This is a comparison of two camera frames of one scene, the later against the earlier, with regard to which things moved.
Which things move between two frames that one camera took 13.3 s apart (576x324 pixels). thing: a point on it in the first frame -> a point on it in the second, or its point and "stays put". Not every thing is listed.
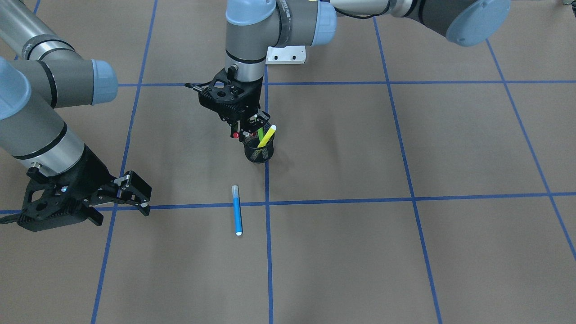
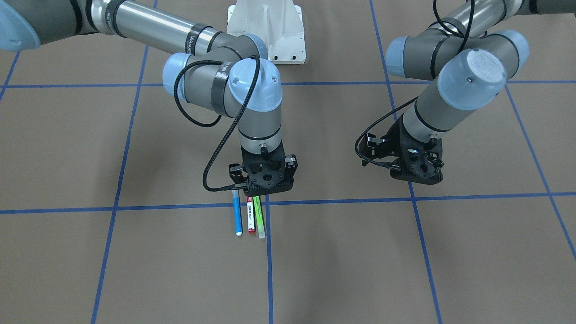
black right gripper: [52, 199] -> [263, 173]
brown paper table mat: [413, 180] stays put
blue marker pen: [237, 214] stays put
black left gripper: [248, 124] -> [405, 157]
